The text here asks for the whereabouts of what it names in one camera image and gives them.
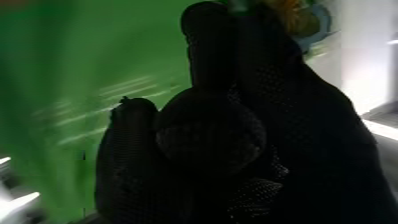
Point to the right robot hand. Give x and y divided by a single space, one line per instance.
249 150

